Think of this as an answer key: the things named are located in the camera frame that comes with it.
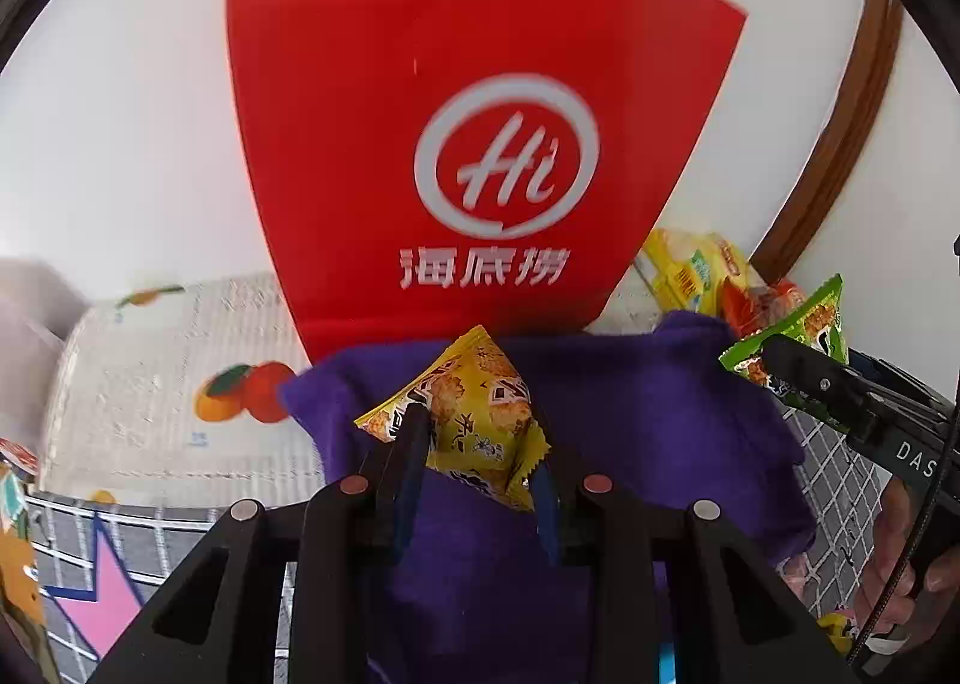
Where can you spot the orange snack packet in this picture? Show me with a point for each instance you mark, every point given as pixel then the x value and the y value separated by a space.
pixel 19 564

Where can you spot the white fruit-print quilt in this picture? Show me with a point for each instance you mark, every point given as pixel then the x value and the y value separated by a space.
pixel 150 384

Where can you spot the orange chip bag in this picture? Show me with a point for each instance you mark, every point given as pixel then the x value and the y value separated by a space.
pixel 757 305

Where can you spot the small pink snack packet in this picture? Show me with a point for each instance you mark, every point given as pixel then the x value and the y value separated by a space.
pixel 795 575

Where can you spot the purple cloth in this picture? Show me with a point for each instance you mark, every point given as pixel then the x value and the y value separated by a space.
pixel 645 414

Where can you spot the yellow chip bag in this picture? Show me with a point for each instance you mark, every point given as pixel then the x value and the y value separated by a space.
pixel 675 271

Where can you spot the person's right hand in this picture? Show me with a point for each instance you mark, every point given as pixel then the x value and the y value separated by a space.
pixel 892 549

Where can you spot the brown wooden door frame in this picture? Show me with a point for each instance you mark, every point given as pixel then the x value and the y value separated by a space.
pixel 847 129

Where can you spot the green snack packet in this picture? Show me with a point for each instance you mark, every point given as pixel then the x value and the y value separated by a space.
pixel 817 324

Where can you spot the red paper bag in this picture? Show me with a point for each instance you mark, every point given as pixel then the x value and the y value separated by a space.
pixel 337 129

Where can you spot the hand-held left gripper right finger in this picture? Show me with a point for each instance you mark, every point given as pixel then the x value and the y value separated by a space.
pixel 546 519

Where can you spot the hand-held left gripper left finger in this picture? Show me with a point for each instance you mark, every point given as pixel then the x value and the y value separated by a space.
pixel 409 504

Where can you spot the grey grid bed sheet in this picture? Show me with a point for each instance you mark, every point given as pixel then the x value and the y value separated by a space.
pixel 832 489

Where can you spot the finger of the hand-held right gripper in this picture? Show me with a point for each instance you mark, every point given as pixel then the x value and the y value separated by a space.
pixel 802 369

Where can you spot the yellow snack packet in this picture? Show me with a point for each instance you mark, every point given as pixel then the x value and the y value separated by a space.
pixel 472 406

